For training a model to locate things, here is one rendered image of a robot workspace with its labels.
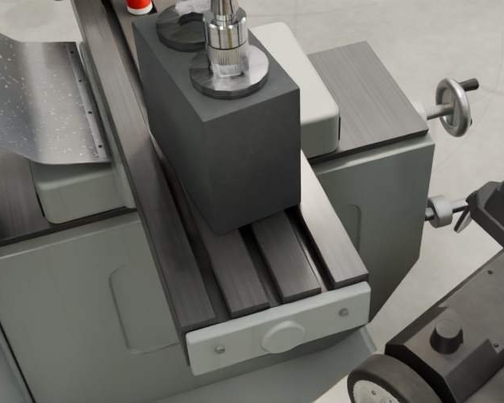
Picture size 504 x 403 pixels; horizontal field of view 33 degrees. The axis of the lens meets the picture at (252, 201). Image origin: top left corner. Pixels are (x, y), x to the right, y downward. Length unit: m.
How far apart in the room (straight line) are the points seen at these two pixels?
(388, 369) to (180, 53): 0.61
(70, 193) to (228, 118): 0.46
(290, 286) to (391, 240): 0.67
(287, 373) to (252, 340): 0.82
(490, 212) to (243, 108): 0.29
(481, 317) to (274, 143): 0.58
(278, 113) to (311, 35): 2.04
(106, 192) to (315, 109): 0.36
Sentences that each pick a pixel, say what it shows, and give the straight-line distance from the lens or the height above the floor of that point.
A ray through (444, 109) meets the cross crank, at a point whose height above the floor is 0.66.
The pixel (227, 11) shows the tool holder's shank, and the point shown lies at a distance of 0.92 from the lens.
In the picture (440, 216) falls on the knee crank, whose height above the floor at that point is 0.55.
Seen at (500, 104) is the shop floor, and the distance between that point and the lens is 2.77.
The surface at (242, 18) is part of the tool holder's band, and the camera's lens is 0.93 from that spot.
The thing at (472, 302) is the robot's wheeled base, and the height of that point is 0.59.
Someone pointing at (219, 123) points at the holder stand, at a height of 1.13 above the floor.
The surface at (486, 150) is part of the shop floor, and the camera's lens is 2.61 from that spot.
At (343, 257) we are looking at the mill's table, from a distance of 1.03.
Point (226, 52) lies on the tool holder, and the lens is 0.94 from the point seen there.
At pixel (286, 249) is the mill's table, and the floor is 0.95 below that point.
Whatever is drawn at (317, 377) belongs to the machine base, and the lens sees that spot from 1.83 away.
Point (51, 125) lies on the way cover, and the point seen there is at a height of 0.90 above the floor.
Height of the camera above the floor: 1.74
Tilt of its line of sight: 46 degrees down
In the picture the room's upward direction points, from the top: 4 degrees counter-clockwise
